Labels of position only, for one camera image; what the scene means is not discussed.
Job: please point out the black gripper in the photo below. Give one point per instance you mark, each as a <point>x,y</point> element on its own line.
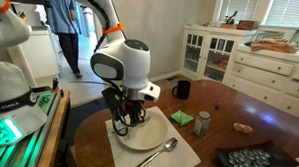
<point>135,106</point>

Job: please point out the silver spoon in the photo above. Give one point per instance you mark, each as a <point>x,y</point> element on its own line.
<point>170,145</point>

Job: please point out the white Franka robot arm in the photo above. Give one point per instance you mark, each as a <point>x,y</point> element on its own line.
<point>133,66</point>

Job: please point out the white round plate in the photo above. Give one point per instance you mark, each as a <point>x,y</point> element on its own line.
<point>154,133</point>

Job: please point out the green folded cloth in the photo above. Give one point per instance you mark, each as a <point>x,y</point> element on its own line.
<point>181,118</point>

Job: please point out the black mug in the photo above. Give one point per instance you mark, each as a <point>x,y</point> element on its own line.
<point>182,90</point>

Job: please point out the white paper placemat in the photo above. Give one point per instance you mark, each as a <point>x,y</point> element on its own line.
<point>173,161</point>

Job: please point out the black and red clamp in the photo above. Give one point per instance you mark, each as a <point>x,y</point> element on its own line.
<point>55,85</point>

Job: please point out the white glass door cabinet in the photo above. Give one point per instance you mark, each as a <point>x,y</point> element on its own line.
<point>210,52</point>

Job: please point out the tan crumpled paper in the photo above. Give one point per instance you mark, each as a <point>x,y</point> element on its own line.
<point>243,127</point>

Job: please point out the white kitchen counter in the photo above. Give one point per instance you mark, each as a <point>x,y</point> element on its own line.
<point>37,53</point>

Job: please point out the person in blue shirt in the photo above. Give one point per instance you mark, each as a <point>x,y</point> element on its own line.
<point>63,17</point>

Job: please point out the black tray with glass beads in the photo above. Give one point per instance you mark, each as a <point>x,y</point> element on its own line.
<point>253,160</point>

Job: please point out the white dresser with drawers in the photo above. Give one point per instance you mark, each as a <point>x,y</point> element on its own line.
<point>266,81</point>

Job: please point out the brown wooden box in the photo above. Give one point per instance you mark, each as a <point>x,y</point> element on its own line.
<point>248,25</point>

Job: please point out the small window with blinds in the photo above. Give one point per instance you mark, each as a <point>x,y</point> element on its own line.
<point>240,6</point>

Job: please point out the brown paper bag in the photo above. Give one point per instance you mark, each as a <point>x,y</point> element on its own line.
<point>273,45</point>

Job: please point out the large window with blinds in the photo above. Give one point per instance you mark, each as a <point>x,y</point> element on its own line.
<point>288,11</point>

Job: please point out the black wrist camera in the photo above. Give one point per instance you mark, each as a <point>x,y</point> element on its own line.
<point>110,100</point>

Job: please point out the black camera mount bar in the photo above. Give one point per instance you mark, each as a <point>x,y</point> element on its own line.
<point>29,1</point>

